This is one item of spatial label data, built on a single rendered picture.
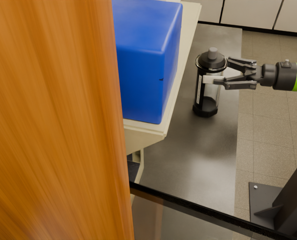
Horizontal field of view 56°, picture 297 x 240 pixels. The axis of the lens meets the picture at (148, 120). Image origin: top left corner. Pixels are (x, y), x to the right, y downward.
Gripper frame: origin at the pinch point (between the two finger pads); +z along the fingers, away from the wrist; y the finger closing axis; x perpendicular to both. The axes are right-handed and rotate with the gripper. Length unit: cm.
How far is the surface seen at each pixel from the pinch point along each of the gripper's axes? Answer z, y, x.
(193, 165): 2.0, 26.8, 19.9
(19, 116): 9, 72, -46
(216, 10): 12, -247, 90
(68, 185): 8, 72, -38
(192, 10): 2, 35, -37
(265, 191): -41, -29, 117
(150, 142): 3, 64, -36
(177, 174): 6.8, 31.4, 19.5
